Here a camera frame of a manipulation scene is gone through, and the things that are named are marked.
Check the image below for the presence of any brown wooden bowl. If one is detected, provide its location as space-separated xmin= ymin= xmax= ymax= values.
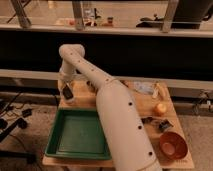
xmin=159 ymin=131 xmax=188 ymax=160

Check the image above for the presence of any green plastic tray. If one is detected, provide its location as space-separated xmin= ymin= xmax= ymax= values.
xmin=45 ymin=109 xmax=111 ymax=160

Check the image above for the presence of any black binder clip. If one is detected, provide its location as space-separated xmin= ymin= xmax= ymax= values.
xmin=159 ymin=120 xmax=172 ymax=132

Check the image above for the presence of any wooden table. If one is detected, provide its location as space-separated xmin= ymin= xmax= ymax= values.
xmin=42 ymin=81 xmax=194 ymax=171

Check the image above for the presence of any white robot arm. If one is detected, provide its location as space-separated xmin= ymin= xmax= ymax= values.
xmin=59 ymin=44 xmax=162 ymax=171

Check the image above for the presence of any banana toy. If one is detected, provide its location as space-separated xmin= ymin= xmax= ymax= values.
xmin=152 ymin=83 xmax=166 ymax=99

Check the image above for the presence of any yellow onion toy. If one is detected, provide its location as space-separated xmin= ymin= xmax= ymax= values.
xmin=154 ymin=103 xmax=167 ymax=116

